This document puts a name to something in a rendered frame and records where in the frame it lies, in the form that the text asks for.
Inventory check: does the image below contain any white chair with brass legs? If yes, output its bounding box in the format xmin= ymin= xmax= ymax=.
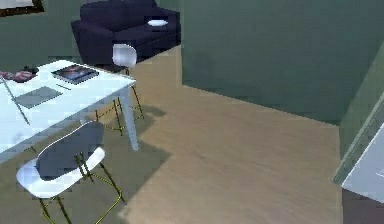
xmin=15 ymin=120 xmax=126 ymax=224
xmin=94 ymin=43 xmax=145 ymax=137

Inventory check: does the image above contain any white oval dish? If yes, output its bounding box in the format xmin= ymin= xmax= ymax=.
xmin=147 ymin=19 xmax=169 ymax=27

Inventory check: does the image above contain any white dining table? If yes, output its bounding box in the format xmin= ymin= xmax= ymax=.
xmin=0 ymin=59 xmax=140 ymax=164

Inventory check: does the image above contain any dark navy sofa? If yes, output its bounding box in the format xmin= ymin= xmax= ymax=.
xmin=70 ymin=0 xmax=182 ymax=67

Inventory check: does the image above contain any dark book with picture cover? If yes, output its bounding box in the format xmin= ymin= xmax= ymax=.
xmin=51 ymin=64 xmax=100 ymax=85

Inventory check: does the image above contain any grey flat tablet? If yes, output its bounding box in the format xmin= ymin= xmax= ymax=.
xmin=12 ymin=86 xmax=63 ymax=110

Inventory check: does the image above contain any dark red lumpy object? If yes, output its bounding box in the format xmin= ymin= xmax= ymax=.
xmin=0 ymin=70 xmax=37 ymax=84

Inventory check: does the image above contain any long thin grey rod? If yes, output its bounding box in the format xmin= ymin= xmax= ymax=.
xmin=0 ymin=75 xmax=31 ymax=126

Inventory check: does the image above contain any dark framed wall picture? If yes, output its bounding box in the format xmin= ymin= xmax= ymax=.
xmin=0 ymin=0 xmax=45 ymax=18

